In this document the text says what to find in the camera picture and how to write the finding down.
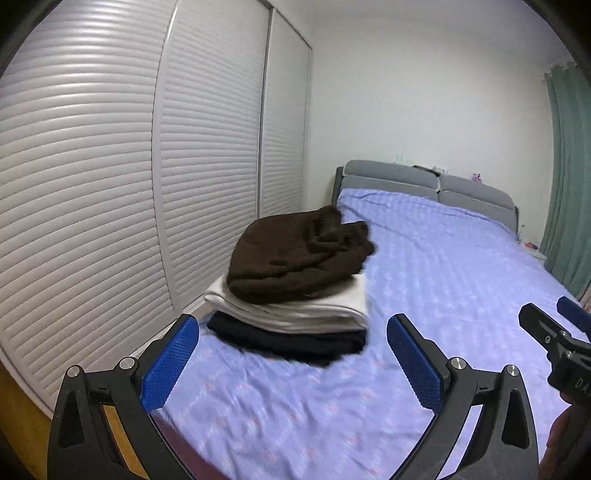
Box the bed with purple sheet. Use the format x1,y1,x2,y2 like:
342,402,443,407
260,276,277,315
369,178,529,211
150,187,591,480

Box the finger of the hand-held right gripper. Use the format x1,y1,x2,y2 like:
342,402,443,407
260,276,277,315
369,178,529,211
518,303,574,366
556,296,591,333

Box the dark brown pants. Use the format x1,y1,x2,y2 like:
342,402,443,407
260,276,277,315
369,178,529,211
225,206,376,306

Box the person's right hand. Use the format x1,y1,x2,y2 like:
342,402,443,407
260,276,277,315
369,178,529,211
546,407,591,480

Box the folded dark navy garment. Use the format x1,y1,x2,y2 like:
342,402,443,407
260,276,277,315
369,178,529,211
206,311,368,368

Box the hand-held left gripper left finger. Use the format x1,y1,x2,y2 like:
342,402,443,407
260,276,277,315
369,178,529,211
47,314,201,480

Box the white louvred wardrobe door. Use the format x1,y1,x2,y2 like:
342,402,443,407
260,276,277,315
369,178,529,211
259,8,315,220
151,0,271,320
0,0,180,418

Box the green curtain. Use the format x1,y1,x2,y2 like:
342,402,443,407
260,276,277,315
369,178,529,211
540,60,591,297

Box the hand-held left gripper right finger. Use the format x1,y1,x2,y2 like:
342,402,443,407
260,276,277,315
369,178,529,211
387,314,541,480

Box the grey padded headboard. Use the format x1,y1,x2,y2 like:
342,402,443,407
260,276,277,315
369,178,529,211
332,160,520,239

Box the folded white garment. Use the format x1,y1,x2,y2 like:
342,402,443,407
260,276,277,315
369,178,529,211
203,272,370,333

